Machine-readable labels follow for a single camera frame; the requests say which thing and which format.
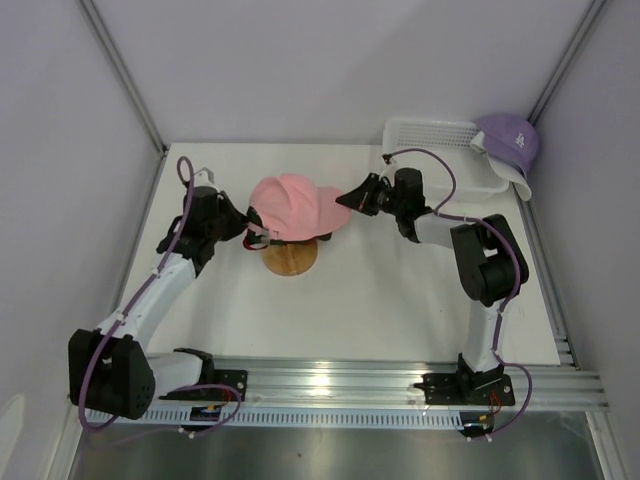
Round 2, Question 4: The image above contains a white baseball cap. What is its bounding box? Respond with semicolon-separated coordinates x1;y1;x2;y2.
470;132;532;202

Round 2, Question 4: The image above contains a wooden hat stand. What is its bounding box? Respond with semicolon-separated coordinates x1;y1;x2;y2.
262;240;318;277

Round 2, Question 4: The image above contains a lavender LA baseball cap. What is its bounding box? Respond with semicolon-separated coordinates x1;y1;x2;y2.
475;113;540;180

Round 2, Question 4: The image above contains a white slotted cable duct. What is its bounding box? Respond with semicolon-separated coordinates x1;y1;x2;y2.
87;405;466;429

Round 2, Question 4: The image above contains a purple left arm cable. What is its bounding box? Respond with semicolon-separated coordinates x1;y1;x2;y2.
78;155;241;441

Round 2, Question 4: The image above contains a right aluminium frame post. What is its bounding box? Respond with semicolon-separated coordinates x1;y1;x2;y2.
527;0;611;126

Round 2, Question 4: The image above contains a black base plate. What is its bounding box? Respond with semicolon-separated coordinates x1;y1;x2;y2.
413;372;516;406
161;369;249;402

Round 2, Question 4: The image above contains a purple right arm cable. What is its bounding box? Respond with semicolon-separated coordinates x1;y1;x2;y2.
382;147;534;441

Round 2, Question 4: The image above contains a pink baseball cap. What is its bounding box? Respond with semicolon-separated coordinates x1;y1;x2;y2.
248;174;351;242

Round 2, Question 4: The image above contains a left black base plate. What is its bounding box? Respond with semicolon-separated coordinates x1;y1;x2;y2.
161;369;249;402

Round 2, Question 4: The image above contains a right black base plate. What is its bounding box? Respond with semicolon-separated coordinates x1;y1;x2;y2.
413;372;516;406

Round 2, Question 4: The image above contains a white perforated plastic basket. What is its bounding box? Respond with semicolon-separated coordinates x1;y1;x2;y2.
382;118;509;203

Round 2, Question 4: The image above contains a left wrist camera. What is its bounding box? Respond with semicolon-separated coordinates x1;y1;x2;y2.
193;168;216;188

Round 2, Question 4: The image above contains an aluminium mounting rail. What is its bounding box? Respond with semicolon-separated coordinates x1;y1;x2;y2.
214;356;610;412

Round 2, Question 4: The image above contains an aluminium frame post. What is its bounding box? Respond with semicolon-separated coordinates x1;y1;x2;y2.
527;0;611;126
75;0;168;160

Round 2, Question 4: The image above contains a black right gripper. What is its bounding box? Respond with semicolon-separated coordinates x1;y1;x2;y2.
339;174;405;217

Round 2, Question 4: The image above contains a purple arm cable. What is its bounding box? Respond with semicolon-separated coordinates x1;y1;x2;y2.
78;155;241;441
382;147;534;441

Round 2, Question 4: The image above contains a left aluminium frame post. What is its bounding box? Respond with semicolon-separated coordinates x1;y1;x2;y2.
75;0;168;160

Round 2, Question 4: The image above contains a red LA baseball cap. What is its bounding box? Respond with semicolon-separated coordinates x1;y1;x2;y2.
243;230;270;251

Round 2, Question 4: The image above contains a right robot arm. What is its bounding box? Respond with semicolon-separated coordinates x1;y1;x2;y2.
336;167;529;405

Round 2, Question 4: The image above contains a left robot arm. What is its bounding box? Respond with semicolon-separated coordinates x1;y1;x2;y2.
68;186;247;420

